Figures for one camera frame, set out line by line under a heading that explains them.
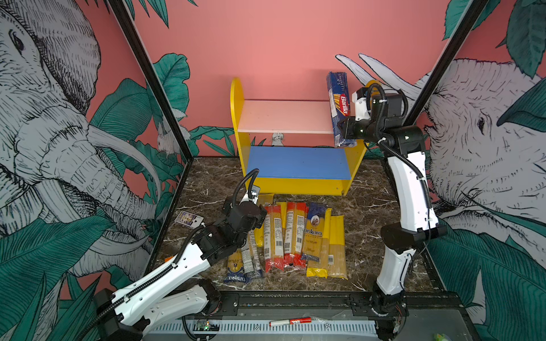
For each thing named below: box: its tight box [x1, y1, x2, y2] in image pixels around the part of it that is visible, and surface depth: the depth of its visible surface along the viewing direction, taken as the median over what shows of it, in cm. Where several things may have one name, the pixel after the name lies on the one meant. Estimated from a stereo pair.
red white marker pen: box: [268, 316, 313, 327], surface depth 72 cm
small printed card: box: [174, 210, 205, 229], surface depth 97 cm
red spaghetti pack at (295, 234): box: [283, 201, 309, 269], surface depth 88 cm
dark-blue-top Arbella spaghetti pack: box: [301, 201, 327, 263], surface depth 89 cm
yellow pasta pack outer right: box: [328, 215, 349, 280], surface depth 87 cm
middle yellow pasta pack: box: [280, 201, 288, 240], surface depth 95 cm
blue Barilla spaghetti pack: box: [326, 71, 357, 148], surface depth 71 cm
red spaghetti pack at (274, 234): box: [263, 204, 285, 273], surface depth 85 cm
